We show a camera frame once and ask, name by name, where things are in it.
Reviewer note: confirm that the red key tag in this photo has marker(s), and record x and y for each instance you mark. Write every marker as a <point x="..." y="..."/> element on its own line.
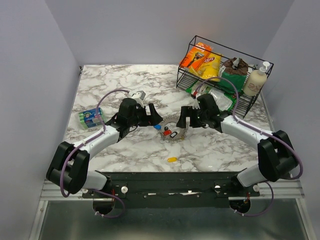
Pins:
<point x="166" y="131"/>

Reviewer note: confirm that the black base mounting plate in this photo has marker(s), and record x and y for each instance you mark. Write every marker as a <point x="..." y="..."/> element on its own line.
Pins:
<point x="176" y="189"/>

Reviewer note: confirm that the orange razor package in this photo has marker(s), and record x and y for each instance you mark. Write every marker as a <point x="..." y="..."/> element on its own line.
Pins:
<point x="195" y="56"/>

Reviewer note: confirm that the black key tag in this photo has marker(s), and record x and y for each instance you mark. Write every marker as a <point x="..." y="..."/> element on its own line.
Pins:
<point x="173" y="134"/>

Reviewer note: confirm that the blue key tag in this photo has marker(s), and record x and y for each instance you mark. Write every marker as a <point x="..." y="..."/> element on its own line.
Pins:
<point x="158" y="127"/>

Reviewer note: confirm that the brown crumpled bag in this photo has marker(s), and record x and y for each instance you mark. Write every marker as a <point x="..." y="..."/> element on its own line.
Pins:
<point x="235" y="66"/>

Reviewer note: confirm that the dark green bag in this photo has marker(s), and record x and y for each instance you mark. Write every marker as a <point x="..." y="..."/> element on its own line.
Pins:
<point x="237" y="80"/>

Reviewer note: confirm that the cream lotion pump bottle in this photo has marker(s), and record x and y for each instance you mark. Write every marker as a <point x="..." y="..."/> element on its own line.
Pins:
<point x="256" y="80"/>

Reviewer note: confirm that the black wire basket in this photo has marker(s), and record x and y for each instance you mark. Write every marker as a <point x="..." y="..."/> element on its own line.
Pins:
<point x="223" y="68"/>

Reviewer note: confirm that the green sponge pack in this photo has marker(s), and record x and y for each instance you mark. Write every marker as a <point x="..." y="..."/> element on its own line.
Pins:
<point x="89" y="118"/>

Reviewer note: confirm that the metal keyring holder with rings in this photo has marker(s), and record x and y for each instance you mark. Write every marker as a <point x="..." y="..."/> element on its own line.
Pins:
<point x="171" y="121"/>

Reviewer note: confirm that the yellow key tag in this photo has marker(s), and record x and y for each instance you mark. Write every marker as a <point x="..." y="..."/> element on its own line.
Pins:
<point x="172" y="159"/>

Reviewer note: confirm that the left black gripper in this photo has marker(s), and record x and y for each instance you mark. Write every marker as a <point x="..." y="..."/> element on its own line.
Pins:
<point x="152" y="120"/>

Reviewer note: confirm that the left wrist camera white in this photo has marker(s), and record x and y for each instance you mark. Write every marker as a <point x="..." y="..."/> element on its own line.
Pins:
<point x="138" y="96"/>

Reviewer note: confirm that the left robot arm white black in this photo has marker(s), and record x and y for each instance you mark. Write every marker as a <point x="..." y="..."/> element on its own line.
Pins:
<point x="69" y="168"/>

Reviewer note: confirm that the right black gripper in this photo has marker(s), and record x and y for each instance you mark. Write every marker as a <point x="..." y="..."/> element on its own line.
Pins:
<point x="186" y="111"/>

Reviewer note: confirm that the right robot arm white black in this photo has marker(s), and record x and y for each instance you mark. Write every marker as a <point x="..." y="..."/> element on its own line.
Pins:
<point x="275" y="151"/>

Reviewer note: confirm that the yellow chips bag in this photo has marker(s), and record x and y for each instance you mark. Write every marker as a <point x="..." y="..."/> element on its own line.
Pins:
<point x="208" y="68"/>

